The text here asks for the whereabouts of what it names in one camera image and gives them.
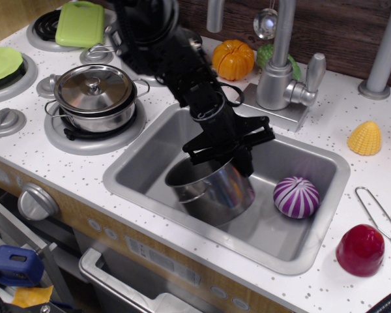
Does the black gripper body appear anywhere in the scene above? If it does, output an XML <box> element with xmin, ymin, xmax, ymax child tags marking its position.
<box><xmin>182</xmin><ymin>99</ymin><xmax>275</xmax><ymax>164</ymax></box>

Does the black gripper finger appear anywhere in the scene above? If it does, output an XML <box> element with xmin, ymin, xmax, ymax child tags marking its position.
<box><xmin>231</xmin><ymin>145</ymin><xmax>253</xmax><ymax>177</ymax></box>

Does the small steel pot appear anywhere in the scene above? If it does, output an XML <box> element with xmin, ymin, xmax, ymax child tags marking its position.
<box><xmin>165</xmin><ymin>158</ymin><xmax>255</xmax><ymax>226</ymax></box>

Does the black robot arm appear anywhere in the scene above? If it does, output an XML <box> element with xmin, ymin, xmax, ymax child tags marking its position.
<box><xmin>106</xmin><ymin>1</ymin><xmax>275</xmax><ymax>177</ymax></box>

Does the grey toy sink basin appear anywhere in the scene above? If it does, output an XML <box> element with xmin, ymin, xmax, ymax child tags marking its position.
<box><xmin>103</xmin><ymin>104</ymin><xmax>350</xmax><ymax>275</ymax></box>

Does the steel pot with lid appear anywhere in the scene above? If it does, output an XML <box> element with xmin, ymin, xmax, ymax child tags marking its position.
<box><xmin>46</xmin><ymin>64</ymin><xmax>151</xmax><ymax>133</ymax></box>

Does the purple striped toy onion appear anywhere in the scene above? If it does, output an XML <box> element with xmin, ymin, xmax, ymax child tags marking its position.
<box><xmin>273</xmin><ymin>176</ymin><xmax>320</xmax><ymax>219</ymax></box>

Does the silver toy faucet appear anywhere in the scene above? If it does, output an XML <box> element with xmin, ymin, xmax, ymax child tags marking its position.
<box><xmin>241</xmin><ymin>1</ymin><xmax>326</xmax><ymax>132</ymax></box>

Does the orange toy pumpkin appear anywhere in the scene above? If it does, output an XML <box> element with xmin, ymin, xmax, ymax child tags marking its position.
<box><xmin>212</xmin><ymin>40</ymin><xmax>255</xmax><ymax>81</ymax></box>

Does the green toy vegetable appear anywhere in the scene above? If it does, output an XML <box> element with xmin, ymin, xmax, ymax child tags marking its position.
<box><xmin>256</xmin><ymin>44</ymin><xmax>302</xmax><ymax>81</ymax></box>

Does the hanging steel ladle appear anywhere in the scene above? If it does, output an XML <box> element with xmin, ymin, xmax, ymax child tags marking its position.
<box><xmin>253</xmin><ymin>1</ymin><xmax>278</xmax><ymax>40</ymax></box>

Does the yellow toy corn piece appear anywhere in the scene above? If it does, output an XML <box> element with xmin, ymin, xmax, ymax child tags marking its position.
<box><xmin>347</xmin><ymin>121</ymin><xmax>382</xmax><ymax>156</ymax></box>

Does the red toy apple half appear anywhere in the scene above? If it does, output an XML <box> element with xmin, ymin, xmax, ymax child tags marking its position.
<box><xmin>336</xmin><ymin>224</ymin><xmax>385</xmax><ymax>277</ymax></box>

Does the grey stove knob middle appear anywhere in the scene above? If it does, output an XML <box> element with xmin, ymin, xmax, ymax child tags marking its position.
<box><xmin>80</xmin><ymin>48</ymin><xmax>113</xmax><ymax>65</ymax></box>

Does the grey stove knob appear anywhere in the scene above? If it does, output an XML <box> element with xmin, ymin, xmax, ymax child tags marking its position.
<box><xmin>36</xmin><ymin>74</ymin><xmax>61</xmax><ymax>98</ymax></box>
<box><xmin>0</xmin><ymin>108</ymin><xmax>27</xmax><ymax>137</ymax></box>
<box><xmin>80</xmin><ymin>48</ymin><xmax>113</xmax><ymax>65</ymax></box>

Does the front right stove burner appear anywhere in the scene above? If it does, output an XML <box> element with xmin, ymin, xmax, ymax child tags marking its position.
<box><xmin>44</xmin><ymin>100</ymin><xmax>146</xmax><ymax>156</ymax></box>

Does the green toy cutting board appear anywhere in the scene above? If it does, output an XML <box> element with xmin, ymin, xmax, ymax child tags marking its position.
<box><xmin>55</xmin><ymin>1</ymin><xmax>105</xmax><ymax>48</ymax></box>

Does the grey stove knob left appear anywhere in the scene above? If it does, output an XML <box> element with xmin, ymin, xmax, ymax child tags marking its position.
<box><xmin>36</xmin><ymin>74</ymin><xmax>61</xmax><ymax>98</ymax></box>

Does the grey oven dial knob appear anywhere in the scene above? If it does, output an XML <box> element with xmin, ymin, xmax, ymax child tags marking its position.
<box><xmin>18</xmin><ymin>183</ymin><xmax>60</xmax><ymax>221</ymax></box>

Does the back left stove burner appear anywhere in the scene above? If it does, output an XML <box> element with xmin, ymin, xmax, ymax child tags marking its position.
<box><xmin>26</xmin><ymin>10</ymin><xmax>80</xmax><ymax>52</ymax></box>

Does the grey stove knob front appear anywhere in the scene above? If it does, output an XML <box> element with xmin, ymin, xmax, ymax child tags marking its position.
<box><xmin>0</xmin><ymin>108</ymin><xmax>27</xmax><ymax>137</ymax></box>

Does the green toy plate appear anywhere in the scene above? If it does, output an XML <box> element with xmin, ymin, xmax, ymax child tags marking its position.
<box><xmin>0</xmin><ymin>47</ymin><xmax>23</xmax><ymax>80</ymax></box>

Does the blue clamp tool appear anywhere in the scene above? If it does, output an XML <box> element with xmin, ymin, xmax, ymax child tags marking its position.
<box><xmin>0</xmin><ymin>245</ymin><xmax>44</xmax><ymax>287</ymax></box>

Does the yellow tape piece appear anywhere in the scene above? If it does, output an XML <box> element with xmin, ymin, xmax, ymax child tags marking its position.
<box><xmin>12</xmin><ymin>286</ymin><xmax>54</xmax><ymax>308</ymax></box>

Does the steel saucepan with handle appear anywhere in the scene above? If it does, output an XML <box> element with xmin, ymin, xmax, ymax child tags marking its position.
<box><xmin>87</xmin><ymin>28</ymin><xmax>203</xmax><ymax>53</ymax></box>

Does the grey hanging utensil handle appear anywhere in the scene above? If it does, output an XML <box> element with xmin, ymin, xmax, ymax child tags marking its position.
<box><xmin>207</xmin><ymin>0</ymin><xmax>225</xmax><ymax>33</ymax></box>

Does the grey vertical post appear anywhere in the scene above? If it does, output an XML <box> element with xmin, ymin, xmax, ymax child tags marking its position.
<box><xmin>358</xmin><ymin>14</ymin><xmax>391</xmax><ymax>100</ymax></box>

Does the grey oven door handle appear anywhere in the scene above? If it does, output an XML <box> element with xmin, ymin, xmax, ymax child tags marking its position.
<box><xmin>79</xmin><ymin>248</ymin><xmax>217</xmax><ymax>312</ymax></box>

